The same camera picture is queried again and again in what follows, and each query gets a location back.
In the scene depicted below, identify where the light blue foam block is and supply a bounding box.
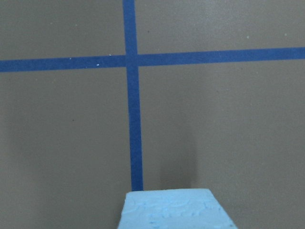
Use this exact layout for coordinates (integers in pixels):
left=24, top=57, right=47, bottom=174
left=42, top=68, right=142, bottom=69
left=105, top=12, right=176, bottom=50
left=118, top=188, right=236, bottom=229

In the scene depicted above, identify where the blue tape line crosswise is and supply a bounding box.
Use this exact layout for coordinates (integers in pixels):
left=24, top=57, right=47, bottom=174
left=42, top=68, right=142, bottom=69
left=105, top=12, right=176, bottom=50
left=0, top=47, right=305, bottom=73

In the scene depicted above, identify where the blue tape line lengthwise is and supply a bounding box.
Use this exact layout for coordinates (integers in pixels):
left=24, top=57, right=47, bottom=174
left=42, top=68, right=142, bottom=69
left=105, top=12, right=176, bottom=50
left=122, top=0, right=143, bottom=191

